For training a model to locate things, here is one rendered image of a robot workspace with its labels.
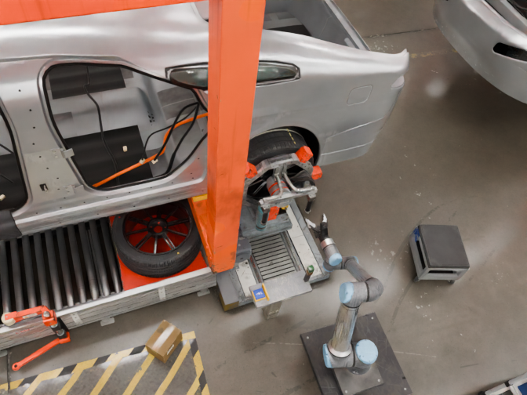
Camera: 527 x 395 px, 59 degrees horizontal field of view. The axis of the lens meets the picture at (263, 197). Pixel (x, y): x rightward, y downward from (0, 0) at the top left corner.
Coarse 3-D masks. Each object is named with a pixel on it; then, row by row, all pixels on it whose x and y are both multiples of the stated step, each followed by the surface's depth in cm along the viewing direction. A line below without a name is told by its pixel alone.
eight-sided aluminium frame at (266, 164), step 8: (264, 160) 314; (272, 160) 315; (280, 160) 318; (288, 160) 316; (296, 160) 318; (256, 168) 316; (264, 168) 312; (272, 168) 315; (304, 168) 329; (312, 168) 333; (256, 176) 316; (248, 184) 320; (296, 184) 355; (304, 184) 348; (248, 200) 347; (256, 200) 353; (256, 208) 352
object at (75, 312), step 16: (192, 272) 341; (208, 272) 342; (144, 288) 330; (160, 288) 334; (176, 288) 345; (80, 304) 319; (96, 304) 320; (112, 304) 327; (32, 320) 310; (64, 320) 321; (80, 320) 328; (0, 336) 307
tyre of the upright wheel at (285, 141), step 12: (276, 132) 322; (288, 132) 326; (252, 144) 318; (264, 144) 315; (276, 144) 315; (288, 144) 318; (300, 144) 325; (252, 156) 314; (264, 156) 315; (312, 156) 338
